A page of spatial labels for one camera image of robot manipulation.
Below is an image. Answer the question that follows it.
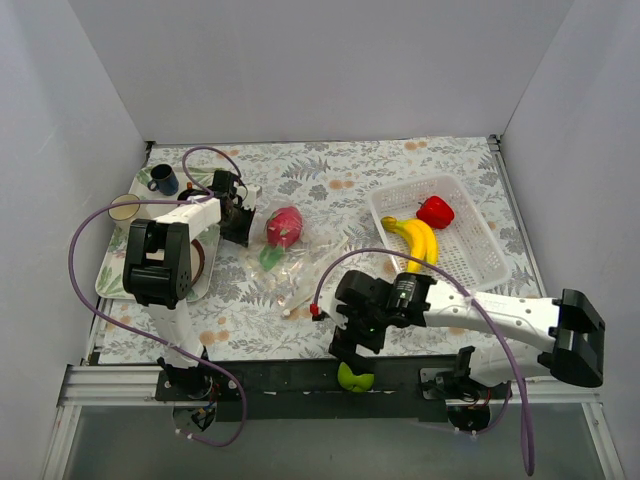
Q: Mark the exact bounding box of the pink fake fruit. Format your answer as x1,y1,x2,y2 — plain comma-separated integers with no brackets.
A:
259,206,303,271

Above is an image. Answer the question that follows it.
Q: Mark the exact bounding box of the green fake apple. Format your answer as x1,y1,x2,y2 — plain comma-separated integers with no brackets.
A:
337,362,375,393

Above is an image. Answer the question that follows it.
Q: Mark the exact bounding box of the clear zip top bag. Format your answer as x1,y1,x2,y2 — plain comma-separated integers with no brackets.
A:
239,197,347,318

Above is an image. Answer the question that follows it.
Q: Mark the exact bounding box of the yellow fake banana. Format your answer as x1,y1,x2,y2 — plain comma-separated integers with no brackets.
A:
381,216,439,265

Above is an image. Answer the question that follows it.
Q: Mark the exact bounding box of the red fake bell pepper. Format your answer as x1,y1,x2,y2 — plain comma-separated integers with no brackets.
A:
416,196,455,229

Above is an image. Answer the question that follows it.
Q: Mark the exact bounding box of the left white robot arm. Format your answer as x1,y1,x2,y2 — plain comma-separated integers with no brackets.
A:
122,170,261,400

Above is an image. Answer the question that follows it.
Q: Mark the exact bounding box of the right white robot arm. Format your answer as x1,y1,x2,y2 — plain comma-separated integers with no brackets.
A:
315,270,606,398

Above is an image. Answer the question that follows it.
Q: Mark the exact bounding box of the red rimmed cream plate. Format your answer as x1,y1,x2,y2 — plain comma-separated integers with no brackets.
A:
190,239,206,285

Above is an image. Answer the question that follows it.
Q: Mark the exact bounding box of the orange patterned small bowl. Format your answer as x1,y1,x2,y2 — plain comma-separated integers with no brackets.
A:
177,182,203,201

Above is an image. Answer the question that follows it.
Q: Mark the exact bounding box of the dark blue mug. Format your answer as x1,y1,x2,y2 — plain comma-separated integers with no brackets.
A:
147,164,179,196

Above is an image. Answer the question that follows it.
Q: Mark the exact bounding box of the cream mug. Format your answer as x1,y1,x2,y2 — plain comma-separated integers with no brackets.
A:
107,193,153,233

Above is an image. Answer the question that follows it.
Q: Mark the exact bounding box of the white plastic basket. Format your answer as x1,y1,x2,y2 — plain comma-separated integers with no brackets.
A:
367,173,511,291

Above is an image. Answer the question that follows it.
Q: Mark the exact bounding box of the leaf pattern white tray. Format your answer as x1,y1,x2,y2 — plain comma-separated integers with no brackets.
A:
95,167,220,302

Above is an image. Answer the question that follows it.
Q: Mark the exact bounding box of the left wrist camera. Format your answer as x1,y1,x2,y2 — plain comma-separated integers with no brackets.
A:
237,184,262,210

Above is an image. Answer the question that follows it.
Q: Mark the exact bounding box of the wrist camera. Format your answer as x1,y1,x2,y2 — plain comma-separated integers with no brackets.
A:
309,295,348,329
237,184,262,210

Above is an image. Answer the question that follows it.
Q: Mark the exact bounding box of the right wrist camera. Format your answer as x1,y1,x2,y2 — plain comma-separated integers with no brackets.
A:
309,295,348,329

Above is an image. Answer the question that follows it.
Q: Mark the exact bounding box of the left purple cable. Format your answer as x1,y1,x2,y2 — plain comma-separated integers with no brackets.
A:
67,145,249,448

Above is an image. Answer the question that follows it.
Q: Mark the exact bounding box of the purple cable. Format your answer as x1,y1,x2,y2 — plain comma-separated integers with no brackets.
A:
67,145,249,448
312,247,536,477

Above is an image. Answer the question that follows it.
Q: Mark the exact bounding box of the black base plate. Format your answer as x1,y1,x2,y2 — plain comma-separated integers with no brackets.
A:
155,355,516,422

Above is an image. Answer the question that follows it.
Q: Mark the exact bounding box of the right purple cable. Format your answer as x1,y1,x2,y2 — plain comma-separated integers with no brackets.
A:
312,247,536,477

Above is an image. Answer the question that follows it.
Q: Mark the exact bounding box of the aluminium frame rail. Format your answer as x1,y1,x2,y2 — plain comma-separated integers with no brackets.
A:
40,364,166,480

